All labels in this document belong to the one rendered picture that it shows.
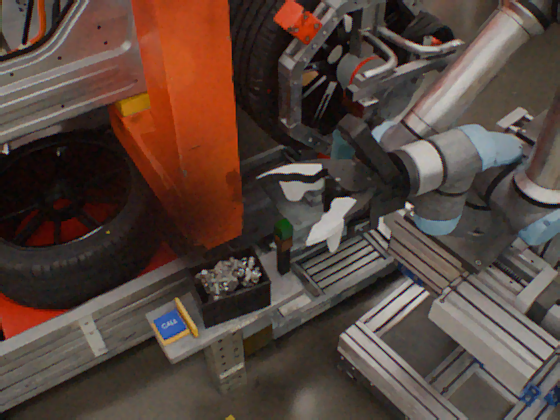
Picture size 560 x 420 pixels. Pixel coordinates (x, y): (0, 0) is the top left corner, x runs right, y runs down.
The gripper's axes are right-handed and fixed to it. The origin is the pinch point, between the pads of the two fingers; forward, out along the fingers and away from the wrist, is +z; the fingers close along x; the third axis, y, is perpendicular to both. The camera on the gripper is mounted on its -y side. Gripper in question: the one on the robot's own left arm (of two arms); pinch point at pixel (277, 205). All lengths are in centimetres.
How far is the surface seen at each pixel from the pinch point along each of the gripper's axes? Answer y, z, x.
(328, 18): 6, -47, 70
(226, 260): 61, -6, 55
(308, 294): 109, -38, 71
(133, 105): 37, 1, 113
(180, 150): 25, 0, 58
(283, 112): 34, -36, 77
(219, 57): 4, -12, 57
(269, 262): 71, -20, 58
